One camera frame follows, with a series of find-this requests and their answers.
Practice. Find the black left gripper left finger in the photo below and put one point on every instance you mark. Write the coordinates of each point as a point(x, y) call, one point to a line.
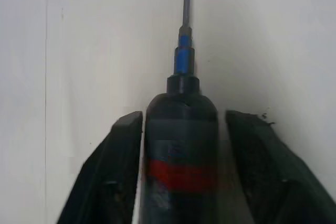
point(105, 176)

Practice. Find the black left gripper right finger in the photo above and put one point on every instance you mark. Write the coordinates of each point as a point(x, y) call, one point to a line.
point(275, 182)

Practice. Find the black red electric screwdriver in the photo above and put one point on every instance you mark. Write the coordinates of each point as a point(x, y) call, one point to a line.
point(181, 134)

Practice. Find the thin metal screwdriver bit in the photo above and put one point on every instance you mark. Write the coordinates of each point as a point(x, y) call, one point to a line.
point(187, 3)

